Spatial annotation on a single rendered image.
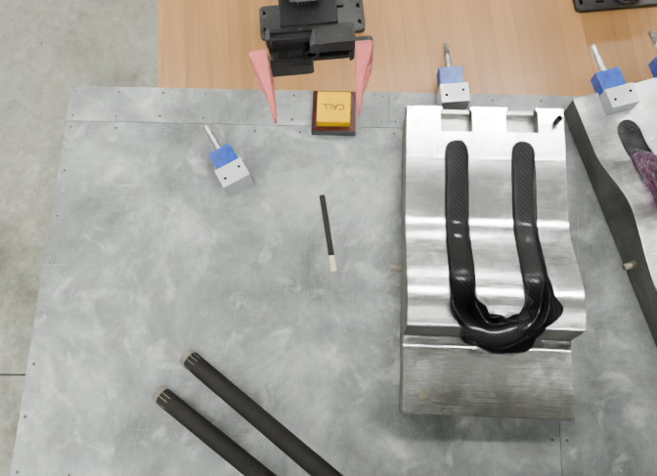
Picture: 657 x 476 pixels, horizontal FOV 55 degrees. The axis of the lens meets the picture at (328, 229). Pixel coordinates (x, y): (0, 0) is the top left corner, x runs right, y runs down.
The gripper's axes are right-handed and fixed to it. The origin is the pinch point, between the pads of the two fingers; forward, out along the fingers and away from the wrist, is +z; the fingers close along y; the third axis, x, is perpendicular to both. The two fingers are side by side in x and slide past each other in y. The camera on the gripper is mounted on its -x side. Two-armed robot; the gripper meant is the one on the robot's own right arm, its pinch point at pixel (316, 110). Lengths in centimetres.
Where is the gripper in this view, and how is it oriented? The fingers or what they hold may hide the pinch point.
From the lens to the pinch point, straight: 74.1
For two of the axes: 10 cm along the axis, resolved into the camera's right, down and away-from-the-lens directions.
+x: 0.3, 2.4, 9.7
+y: 10.0, -0.9, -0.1
